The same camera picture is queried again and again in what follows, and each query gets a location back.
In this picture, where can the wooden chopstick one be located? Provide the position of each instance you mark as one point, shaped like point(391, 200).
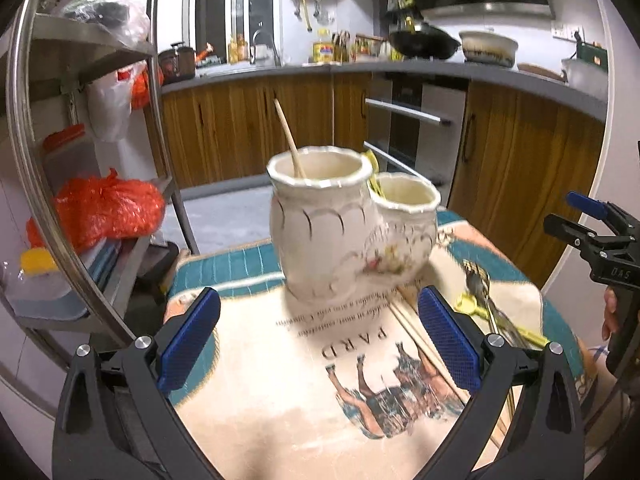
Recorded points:
point(297, 163)

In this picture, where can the clear bag on shelf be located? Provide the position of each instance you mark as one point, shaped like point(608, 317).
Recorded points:
point(123, 19)

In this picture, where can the wooden chopstick two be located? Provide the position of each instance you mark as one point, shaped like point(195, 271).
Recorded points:
point(446, 390)

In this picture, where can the black wok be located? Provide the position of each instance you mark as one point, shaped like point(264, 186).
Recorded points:
point(424, 41)

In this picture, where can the built-in oven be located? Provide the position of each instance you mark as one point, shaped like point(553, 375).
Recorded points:
point(415, 125)

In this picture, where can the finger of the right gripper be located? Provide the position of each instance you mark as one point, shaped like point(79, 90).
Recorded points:
point(592, 208)

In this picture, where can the white cooking pot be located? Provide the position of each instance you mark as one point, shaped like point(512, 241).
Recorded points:
point(488, 48)

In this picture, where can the kitchen faucet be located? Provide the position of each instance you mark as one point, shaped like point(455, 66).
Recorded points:
point(263, 50)

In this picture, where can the yellow plastic pick two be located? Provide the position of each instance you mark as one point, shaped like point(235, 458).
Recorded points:
point(468, 305)

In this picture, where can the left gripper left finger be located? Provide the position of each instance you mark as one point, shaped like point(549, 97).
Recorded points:
point(115, 420)

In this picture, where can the yellow oil bottle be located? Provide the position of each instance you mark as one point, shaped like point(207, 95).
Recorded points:
point(323, 47)

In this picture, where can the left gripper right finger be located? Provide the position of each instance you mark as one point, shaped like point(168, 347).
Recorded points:
point(545, 439)

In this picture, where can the printed horse place mat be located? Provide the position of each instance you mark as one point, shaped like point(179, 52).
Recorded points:
point(285, 390)

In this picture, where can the red hanging bag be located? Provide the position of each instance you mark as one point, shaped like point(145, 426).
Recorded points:
point(136, 83)

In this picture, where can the white bowl on counter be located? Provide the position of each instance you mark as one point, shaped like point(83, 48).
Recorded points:
point(586, 78)

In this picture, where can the wooden chopstick three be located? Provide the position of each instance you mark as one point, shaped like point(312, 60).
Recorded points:
point(415, 304)

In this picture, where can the metal storage rack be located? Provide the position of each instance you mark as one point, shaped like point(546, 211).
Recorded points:
point(46, 66)

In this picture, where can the white plastic bag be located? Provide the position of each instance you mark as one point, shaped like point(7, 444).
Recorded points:
point(109, 105)

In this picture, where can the red plastic bag low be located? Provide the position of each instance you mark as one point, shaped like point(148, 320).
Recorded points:
point(93, 209)

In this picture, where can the dark electric cooker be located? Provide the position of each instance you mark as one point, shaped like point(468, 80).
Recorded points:
point(177, 63)

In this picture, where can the white ceramic double utensil holder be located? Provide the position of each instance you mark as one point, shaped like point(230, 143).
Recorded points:
point(331, 233)

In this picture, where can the person right hand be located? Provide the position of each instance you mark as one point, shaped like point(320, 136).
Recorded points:
point(610, 321)

